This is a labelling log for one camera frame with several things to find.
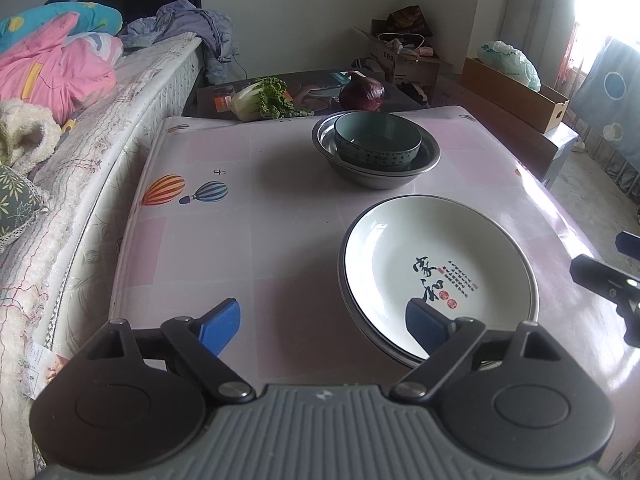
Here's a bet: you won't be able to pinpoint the brown wooden bench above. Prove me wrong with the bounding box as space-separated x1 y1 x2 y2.
492 110 580 190

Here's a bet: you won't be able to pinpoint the green white plastic bag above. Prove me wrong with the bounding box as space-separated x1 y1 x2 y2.
475 40 542 92

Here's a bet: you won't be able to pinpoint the pink blanket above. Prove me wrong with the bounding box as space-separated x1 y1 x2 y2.
0 10 123 126

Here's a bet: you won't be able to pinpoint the printed appliance box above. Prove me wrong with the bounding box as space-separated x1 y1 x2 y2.
196 69 426 122

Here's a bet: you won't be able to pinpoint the white quilted mattress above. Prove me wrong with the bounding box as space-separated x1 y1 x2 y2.
0 32 203 480

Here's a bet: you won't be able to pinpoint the stainless steel bowl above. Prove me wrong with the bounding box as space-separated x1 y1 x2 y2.
312 112 442 190

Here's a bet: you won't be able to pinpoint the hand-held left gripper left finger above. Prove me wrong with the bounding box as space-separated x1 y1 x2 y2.
84 297 256 404

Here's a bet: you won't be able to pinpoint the cardboard box with clutter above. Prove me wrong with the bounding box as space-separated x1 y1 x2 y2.
354 25 453 93

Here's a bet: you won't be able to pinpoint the green leaf pattern cushion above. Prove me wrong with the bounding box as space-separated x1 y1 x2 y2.
0 162 51 253

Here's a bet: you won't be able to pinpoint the white printed plate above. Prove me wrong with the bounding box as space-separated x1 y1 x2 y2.
339 195 541 367

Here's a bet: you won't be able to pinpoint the red onion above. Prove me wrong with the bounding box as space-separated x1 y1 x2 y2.
339 74 387 112

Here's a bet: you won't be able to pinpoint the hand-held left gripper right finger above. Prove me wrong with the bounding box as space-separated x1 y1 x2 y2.
390 297 563 403

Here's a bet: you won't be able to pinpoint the grey purple clothes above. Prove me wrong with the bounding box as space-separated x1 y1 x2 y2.
120 2 236 86

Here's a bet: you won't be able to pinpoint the green bok choy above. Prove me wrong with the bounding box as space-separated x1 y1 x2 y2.
231 76 315 122

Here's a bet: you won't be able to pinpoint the white fleece cloth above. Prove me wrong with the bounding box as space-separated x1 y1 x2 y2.
0 97 63 176

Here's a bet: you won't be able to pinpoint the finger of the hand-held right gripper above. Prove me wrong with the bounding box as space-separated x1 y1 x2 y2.
570 254 640 347
616 231 640 257

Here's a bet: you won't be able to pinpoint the long open cardboard box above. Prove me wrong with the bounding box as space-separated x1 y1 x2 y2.
460 57 571 133

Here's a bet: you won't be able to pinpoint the teal ceramic bowl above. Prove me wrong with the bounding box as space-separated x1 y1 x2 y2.
333 111 422 171

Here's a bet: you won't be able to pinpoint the blue patterned quilt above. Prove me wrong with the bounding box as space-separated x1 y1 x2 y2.
0 1 123 53

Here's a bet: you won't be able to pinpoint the pink checked tablecloth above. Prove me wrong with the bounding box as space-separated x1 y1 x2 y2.
107 105 640 401

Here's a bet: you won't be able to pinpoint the blue cloth with circles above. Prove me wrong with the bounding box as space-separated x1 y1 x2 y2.
570 37 640 161

